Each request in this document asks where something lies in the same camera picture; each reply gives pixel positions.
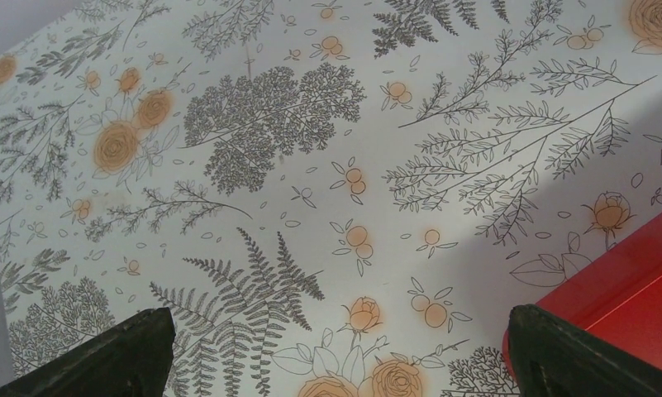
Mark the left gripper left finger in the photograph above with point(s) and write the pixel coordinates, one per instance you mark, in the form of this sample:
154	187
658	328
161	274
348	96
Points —
133	358

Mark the floral patterned table mat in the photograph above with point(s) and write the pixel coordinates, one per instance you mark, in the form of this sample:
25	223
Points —
333	198

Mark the red plastic tray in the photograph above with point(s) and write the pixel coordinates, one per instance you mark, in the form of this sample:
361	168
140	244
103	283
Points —
618	298

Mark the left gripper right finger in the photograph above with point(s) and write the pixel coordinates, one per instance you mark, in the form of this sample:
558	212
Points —
551	357

